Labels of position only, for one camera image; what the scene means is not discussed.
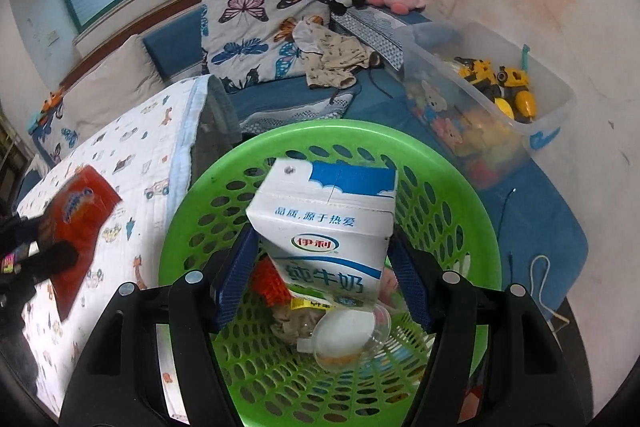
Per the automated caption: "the grey patterned cloth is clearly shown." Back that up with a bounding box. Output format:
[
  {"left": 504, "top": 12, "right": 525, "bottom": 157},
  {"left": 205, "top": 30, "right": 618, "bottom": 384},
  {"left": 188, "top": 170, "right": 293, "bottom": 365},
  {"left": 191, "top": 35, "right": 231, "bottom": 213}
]
[
  {"left": 239, "top": 86, "right": 362, "bottom": 132},
  {"left": 330, "top": 9, "right": 408, "bottom": 70}
]

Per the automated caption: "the clear plastic storage box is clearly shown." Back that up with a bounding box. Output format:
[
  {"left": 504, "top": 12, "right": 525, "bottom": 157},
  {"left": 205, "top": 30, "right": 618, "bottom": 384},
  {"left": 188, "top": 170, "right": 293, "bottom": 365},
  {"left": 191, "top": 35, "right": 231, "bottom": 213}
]
[{"left": 400, "top": 21, "right": 577, "bottom": 190}]

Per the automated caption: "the small butterfly print pillow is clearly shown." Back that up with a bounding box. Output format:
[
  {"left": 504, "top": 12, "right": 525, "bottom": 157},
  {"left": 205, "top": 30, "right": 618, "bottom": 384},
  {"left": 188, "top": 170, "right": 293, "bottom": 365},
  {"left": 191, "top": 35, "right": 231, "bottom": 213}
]
[{"left": 35, "top": 104, "right": 83, "bottom": 168}]

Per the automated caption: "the black cable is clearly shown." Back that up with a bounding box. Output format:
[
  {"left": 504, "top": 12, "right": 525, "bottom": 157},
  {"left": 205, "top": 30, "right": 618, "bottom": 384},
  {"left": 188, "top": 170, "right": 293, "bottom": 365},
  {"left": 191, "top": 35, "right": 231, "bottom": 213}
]
[{"left": 500, "top": 187, "right": 519, "bottom": 279}]

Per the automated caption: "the red foam fruit net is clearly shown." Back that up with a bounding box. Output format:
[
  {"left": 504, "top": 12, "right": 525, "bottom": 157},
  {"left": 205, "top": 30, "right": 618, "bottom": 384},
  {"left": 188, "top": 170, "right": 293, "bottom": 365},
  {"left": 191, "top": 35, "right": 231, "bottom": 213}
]
[{"left": 250, "top": 259, "right": 292, "bottom": 308}]

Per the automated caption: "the beige patterned garment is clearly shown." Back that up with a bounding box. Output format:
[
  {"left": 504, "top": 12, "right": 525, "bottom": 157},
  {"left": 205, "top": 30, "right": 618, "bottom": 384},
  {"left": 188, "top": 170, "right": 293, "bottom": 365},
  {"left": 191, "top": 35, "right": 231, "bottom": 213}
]
[{"left": 292, "top": 18, "right": 383, "bottom": 90}]

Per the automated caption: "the blue padded bench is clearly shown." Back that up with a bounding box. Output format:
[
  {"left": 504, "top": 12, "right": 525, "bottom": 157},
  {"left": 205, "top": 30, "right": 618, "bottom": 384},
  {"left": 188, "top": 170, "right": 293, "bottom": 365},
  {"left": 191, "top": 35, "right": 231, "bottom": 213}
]
[{"left": 142, "top": 0, "right": 590, "bottom": 323}]

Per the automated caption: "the yellow toy construction truck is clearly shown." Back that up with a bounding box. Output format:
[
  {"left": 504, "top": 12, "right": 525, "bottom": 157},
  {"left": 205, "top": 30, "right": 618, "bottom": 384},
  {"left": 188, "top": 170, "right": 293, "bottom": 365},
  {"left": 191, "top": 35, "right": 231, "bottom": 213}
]
[
  {"left": 454, "top": 56, "right": 501, "bottom": 94},
  {"left": 492, "top": 66, "right": 539, "bottom": 124}
]

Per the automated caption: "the pile of colourful toys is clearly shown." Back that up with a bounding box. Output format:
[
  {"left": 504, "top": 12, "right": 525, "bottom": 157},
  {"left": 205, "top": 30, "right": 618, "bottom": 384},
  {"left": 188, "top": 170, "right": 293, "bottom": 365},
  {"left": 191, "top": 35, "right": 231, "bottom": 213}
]
[{"left": 407, "top": 77, "right": 526, "bottom": 188}]

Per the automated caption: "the white cord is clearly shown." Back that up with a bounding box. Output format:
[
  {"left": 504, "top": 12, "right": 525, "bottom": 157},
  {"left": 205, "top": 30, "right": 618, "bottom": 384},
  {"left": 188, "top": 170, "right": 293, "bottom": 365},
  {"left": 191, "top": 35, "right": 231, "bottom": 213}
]
[{"left": 527, "top": 254, "right": 571, "bottom": 334}]

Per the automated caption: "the orange teal soft toy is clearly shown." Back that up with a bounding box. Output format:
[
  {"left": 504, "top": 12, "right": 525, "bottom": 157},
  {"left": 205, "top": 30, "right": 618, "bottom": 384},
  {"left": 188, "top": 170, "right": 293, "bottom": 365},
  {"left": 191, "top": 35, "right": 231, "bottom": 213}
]
[{"left": 27, "top": 87, "right": 66, "bottom": 132}]

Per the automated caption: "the clear plastic cup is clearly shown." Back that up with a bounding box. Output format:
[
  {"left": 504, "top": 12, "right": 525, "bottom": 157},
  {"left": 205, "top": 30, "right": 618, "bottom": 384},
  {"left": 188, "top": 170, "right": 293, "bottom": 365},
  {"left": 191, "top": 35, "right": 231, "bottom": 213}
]
[{"left": 297, "top": 302, "right": 393, "bottom": 365}]

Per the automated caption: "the beige pillow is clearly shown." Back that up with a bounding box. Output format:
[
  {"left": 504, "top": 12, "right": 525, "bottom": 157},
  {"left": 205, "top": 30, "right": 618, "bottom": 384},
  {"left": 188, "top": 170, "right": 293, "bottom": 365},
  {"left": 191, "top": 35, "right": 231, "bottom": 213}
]
[{"left": 60, "top": 34, "right": 166, "bottom": 118}]

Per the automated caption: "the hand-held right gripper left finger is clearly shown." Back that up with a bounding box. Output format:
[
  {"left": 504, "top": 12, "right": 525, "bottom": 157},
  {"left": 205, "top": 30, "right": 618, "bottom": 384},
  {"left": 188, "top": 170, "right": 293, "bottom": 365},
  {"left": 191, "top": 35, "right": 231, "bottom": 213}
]
[{"left": 57, "top": 222, "right": 263, "bottom": 427}]

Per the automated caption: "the white blue milk carton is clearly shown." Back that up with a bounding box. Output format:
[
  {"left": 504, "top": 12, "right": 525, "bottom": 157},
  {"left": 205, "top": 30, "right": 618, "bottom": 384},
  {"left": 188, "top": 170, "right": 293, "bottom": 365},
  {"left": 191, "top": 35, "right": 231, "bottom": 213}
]
[{"left": 245, "top": 157, "right": 398, "bottom": 312}]

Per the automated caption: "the green plastic basket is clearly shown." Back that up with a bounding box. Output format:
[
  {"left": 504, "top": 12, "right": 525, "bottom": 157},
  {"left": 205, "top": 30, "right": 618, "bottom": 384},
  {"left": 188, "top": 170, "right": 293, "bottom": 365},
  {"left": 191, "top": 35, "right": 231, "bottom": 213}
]
[{"left": 157, "top": 119, "right": 502, "bottom": 427}]

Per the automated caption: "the orange snack packet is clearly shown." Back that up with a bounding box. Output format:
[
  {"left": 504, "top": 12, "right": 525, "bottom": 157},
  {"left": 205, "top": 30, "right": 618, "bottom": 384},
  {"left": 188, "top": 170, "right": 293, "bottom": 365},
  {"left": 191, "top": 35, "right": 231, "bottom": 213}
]
[{"left": 37, "top": 164, "right": 123, "bottom": 323}]

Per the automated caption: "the blue backrest cushion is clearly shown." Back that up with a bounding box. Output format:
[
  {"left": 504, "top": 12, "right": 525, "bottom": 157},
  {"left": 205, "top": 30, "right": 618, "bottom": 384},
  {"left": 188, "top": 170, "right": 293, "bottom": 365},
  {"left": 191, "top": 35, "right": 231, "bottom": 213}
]
[{"left": 142, "top": 14, "right": 207, "bottom": 84}]

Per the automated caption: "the large butterfly print pillow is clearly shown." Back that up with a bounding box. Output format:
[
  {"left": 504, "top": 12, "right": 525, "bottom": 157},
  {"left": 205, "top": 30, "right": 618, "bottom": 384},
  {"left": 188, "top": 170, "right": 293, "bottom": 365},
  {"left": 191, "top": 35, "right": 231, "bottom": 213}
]
[{"left": 200, "top": 0, "right": 333, "bottom": 94}]

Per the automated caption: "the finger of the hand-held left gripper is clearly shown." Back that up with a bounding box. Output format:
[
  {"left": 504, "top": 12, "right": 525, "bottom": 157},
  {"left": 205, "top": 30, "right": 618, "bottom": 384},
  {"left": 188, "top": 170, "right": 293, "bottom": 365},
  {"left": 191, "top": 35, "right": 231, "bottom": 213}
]
[
  {"left": 0, "top": 213, "right": 45, "bottom": 248},
  {"left": 22, "top": 240, "right": 81, "bottom": 282}
]

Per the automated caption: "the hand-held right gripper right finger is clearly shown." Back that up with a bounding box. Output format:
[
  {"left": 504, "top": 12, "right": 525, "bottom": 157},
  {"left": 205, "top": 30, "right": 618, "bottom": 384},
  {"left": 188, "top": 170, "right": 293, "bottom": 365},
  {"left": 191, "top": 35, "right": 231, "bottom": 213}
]
[{"left": 390, "top": 234, "right": 593, "bottom": 427}]

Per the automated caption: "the crumpled grey wrapper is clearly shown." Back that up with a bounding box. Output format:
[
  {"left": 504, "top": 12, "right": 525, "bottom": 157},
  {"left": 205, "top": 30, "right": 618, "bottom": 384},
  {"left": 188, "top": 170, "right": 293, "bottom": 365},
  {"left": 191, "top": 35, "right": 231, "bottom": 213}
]
[{"left": 272, "top": 306, "right": 321, "bottom": 344}]

